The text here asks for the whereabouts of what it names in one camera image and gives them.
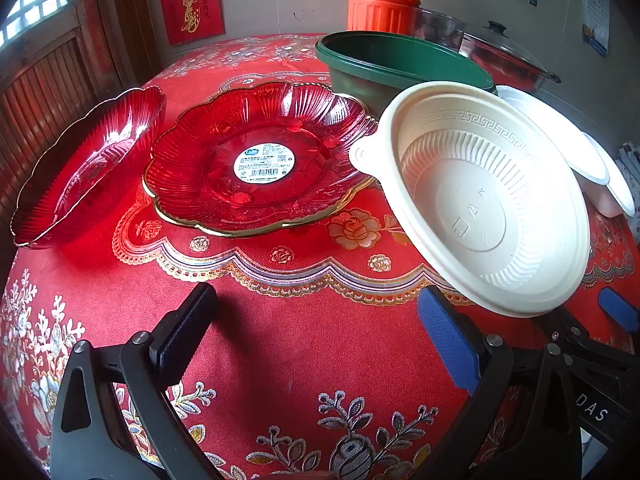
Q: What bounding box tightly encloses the red wall hanging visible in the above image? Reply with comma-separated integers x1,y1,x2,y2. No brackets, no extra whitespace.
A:
157,0,226,47

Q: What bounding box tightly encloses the cream plastic bowl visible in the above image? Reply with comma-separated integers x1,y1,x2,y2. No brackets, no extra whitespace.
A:
348,81,592,319

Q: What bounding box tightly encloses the red glass plate with sticker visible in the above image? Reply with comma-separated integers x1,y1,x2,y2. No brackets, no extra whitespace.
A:
141,81,381,239

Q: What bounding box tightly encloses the green plastic bowl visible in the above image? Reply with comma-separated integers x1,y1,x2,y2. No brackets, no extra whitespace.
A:
315,31,497,111

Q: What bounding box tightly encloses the steel pot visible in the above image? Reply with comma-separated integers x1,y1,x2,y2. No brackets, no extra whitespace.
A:
460,42,562,95

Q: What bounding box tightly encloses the red floral tablecloth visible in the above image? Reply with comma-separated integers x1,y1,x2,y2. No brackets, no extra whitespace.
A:
0,34,640,480

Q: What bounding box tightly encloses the striped grey cloth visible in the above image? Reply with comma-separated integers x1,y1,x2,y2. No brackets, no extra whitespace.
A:
617,142,640,241

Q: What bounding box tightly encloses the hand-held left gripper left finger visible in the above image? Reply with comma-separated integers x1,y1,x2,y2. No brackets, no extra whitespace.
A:
50,282,231,480

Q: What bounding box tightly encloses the wooden slatted door panel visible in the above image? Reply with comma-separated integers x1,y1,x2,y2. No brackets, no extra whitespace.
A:
0,25,126,221

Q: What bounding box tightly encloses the window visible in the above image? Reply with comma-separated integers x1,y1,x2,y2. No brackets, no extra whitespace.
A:
0,0,76,46

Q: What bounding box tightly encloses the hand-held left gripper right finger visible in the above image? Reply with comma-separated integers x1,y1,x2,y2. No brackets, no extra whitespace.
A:
416,285,583,480

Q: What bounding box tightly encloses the clear glass cup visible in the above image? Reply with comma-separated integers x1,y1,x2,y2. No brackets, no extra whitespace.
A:
411,8,468,56

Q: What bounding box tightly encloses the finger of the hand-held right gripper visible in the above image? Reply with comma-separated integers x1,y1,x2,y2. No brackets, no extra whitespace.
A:
532,305,640,376
597,287,640,341

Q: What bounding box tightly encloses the eye chart poster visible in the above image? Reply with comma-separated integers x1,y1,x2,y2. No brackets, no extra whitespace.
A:
580,0,612,58

